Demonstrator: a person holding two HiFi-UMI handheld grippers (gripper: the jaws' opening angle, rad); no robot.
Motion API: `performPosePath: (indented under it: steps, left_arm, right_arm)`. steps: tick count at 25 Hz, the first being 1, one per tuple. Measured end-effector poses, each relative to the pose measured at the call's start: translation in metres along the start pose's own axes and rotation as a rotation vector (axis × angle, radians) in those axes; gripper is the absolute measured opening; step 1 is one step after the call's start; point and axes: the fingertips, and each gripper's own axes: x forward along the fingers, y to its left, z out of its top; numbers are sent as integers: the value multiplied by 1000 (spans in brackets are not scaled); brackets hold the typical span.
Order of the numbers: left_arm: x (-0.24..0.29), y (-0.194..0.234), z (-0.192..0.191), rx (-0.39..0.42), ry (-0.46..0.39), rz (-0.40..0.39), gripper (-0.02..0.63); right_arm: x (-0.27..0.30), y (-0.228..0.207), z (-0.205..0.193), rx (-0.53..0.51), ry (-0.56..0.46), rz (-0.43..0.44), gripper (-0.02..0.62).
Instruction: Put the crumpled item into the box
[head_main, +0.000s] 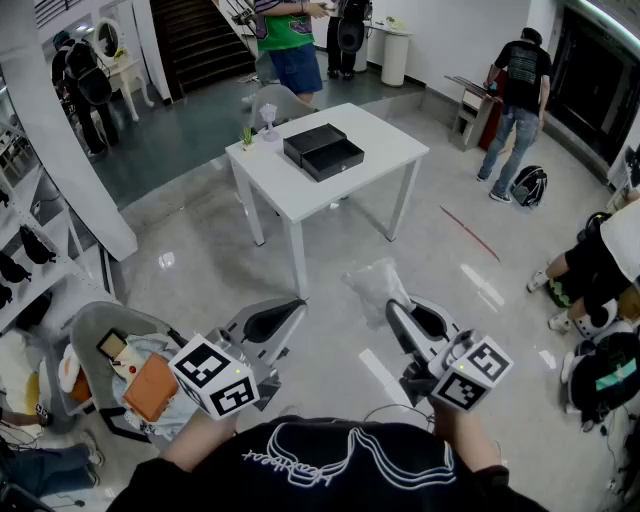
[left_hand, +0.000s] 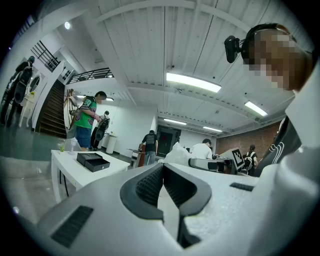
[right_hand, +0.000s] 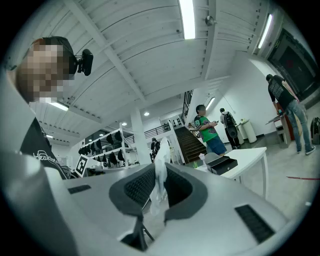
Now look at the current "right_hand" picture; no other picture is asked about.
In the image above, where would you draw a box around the person's black printed t-shirt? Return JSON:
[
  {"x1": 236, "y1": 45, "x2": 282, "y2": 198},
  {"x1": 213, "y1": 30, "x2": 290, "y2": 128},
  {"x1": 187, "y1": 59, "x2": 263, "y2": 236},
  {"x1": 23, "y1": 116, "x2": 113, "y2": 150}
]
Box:
[{"x1": 19, "y1": 117, "x2": 70, "y2": 180}]

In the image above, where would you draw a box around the white cloth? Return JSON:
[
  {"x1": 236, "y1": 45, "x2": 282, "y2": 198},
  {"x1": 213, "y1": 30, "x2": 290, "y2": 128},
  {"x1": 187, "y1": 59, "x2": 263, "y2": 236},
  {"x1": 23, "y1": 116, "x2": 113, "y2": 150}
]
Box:
[{"x1": 149, "y1": 136, "x2": 172, "y2": 217}]

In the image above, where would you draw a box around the white square pillar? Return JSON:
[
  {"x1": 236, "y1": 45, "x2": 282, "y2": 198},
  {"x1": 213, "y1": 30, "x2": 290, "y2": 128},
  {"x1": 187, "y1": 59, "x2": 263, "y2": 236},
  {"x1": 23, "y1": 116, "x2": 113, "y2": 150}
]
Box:
[{"x1": 129, "y1": 107, "x2": 153, "y2": 165}]

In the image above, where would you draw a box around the group of black helmets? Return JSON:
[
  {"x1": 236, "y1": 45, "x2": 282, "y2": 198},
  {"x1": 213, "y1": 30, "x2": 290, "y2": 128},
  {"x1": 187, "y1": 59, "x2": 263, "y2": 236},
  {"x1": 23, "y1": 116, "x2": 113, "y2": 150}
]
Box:
[{"x1": 78, "y1": 130, "x2": 126, "y2": 168}]

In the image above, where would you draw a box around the red-brown cabinet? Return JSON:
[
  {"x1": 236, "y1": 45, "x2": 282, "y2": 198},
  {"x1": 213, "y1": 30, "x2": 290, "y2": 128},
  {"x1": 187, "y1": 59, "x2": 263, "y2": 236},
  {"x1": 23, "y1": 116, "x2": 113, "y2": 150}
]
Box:
[{"x1": 284, "y1": 113, "x2": 296, "y2": 141}]

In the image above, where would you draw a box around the white shelving rack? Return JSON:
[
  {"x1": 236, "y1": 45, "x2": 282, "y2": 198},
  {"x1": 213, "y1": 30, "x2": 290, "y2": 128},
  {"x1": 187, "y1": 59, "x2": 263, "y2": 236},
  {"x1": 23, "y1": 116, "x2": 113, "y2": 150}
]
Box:
[{"x1": 77, "y1": 121, "x2": 138, "y2": 171}]

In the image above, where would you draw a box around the dark double door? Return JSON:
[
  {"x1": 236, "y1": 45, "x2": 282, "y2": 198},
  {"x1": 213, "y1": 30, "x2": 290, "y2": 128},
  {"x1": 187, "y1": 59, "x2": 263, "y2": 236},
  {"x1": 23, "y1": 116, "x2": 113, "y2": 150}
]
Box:
[{"x1": 266, "y1": 27, "x2": 317, "y2": 101}]

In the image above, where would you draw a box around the black head-mounted camera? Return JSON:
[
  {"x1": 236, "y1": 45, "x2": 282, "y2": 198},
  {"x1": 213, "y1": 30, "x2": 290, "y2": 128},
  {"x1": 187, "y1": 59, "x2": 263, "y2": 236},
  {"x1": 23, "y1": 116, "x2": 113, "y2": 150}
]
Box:
[{"x1": 75, "y1": 49, "x2": 94, "y2": 77}]

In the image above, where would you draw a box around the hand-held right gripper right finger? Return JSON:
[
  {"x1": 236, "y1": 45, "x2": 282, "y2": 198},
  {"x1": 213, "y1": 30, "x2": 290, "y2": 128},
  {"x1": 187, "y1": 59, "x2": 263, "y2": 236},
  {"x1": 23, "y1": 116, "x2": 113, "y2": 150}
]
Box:
[{"x1": 154, "y1": 162, "x2": 298, "y2": 256}]

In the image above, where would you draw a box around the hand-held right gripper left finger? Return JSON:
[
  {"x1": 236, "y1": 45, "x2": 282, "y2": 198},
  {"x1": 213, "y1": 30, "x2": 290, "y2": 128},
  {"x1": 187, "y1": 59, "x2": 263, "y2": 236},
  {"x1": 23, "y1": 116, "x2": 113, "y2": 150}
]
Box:
[{"x1": 62, "y1": 163, "x2": 157, "y2": 256}]

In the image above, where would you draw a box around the person's head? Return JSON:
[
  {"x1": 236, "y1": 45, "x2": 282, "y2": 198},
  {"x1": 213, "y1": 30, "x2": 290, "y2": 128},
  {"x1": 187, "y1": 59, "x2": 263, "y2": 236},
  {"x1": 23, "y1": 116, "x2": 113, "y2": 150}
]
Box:
[{"x1": 14, "y1": 36, "x2": 76, "y2": 103}]

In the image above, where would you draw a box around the dark wooden staircase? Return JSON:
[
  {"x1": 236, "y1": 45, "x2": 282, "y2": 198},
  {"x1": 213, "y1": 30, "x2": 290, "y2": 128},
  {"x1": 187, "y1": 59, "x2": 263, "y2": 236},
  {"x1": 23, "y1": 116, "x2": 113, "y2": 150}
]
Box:
[{"x1": 173, "y1": 125, "x2": 208, "y2": 165}]

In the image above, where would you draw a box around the black bag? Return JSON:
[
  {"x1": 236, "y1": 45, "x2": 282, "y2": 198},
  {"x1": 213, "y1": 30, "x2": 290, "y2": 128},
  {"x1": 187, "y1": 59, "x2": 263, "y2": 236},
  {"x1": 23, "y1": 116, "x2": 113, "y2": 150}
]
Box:
[{"x1": 309, "y1": 116, "x2": 320, "y2": 145}]

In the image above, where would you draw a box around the white cylindrical bin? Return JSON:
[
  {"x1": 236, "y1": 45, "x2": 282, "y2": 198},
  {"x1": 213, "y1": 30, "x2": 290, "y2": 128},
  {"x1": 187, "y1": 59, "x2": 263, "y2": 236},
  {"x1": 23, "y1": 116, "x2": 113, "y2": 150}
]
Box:
[
  {"x1": 236, "y1": 123, "x2": 245, "y2": 146},
  {"x1": 243, "y1": 119, "x2": 258, "y2": 144}
]

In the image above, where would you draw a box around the white table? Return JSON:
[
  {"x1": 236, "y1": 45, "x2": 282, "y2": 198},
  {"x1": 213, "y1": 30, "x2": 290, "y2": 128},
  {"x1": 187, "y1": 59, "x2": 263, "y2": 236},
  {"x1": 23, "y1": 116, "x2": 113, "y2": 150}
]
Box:
[{"x1": 197, "y1": 146, "x2": 270, "y2": 201}]

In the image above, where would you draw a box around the grey shell chair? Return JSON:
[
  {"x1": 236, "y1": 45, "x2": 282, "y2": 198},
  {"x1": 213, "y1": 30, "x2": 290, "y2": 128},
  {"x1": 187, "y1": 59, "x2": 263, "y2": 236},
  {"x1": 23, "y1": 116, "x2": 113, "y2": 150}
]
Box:
[{"x1": 204, "y1": 152, "x2": 221, "y2": 164}]

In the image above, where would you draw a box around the black drawer box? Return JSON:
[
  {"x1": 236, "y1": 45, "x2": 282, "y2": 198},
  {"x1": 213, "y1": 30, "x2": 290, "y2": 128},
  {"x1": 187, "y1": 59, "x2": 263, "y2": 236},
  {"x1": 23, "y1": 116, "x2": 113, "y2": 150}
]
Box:
[{"x1": 205, "y1": 155, "x2": 238, "y2": 176}]

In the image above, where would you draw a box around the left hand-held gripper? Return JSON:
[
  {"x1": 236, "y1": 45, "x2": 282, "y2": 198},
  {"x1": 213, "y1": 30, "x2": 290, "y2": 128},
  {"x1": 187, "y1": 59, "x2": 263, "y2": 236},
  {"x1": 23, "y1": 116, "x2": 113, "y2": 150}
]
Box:
[{"x1": 74, "y1": 154, "x2": 91, "y2": 179}]

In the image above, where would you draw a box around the grey side table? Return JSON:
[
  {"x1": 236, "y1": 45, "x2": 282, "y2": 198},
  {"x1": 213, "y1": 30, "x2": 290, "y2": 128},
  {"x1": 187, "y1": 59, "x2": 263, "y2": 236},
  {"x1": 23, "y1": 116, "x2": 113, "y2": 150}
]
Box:
[{"x1": 265, "y1": 114, "x2": 289, "y2": 146}]

